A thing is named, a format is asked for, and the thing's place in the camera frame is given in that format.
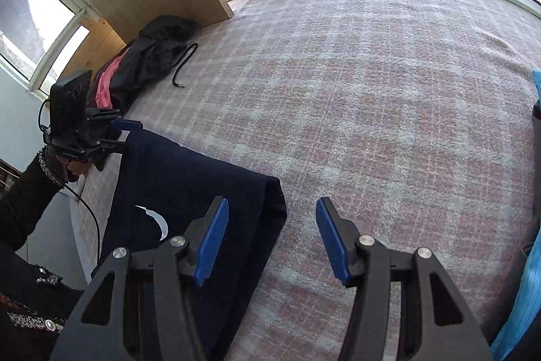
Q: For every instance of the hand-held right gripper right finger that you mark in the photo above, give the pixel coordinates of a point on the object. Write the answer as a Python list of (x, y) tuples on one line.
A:
[(332, 242)]

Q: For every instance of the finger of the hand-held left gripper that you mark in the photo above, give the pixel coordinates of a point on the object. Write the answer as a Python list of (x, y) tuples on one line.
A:
[(129, 124), (116, 147)]

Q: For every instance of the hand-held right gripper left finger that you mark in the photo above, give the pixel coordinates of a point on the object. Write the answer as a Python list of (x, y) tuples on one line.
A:
[(213, 242)]

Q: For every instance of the navy blue shirt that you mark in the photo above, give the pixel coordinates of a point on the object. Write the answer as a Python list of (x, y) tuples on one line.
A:
[(181, 183)]

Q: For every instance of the person's left forearm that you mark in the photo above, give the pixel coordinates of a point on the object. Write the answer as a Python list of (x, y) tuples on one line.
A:
[(25, 204)]

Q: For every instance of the person's left hand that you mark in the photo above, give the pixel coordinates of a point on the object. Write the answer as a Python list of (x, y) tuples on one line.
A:
[(74, 168)]

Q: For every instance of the pink garment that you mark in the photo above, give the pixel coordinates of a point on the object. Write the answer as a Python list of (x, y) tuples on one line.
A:
[(103, 90)]

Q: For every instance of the slatted wooden board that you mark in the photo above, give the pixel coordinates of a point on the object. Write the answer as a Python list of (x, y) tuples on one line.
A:
[(99, 44)]

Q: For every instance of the dark grey garment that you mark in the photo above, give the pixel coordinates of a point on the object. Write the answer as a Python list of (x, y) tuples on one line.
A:
[(156, 48)]

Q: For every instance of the pink plaid blanket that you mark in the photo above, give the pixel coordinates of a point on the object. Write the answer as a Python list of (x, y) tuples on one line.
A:
[(359, 90)]

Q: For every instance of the person's black clothing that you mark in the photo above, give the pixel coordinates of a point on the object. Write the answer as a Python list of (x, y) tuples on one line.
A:
[(25, 285)]

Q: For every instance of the light blue folded garment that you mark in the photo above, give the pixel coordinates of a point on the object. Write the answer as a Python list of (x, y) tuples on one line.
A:
[(526, 293)]

